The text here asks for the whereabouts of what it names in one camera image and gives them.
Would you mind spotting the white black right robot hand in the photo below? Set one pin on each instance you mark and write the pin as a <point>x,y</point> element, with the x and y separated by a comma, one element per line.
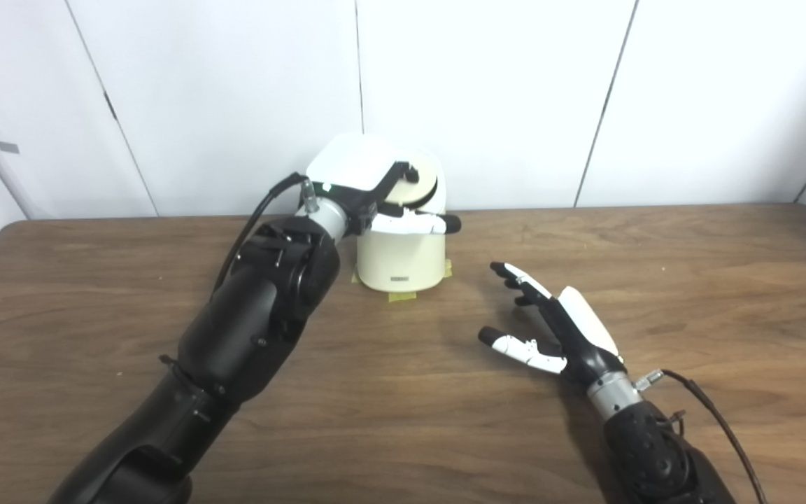
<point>585,322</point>

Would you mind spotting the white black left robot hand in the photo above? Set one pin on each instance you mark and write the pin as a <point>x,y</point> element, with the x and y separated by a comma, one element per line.
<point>350,161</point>

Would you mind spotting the round cream bin lid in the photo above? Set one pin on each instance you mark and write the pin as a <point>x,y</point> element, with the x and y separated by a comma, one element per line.
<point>425,178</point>

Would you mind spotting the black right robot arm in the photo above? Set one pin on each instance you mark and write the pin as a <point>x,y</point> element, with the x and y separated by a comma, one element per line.
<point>648,448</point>

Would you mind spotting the cream-colored plastic bin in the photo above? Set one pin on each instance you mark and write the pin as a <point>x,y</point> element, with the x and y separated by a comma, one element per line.
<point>403,262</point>

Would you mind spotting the black wall panel hinge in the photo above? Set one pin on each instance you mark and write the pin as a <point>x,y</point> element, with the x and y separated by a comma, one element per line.
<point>110,106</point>

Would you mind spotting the small gray wall label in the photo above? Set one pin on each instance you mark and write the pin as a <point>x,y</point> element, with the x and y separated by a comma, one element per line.
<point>8,147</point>

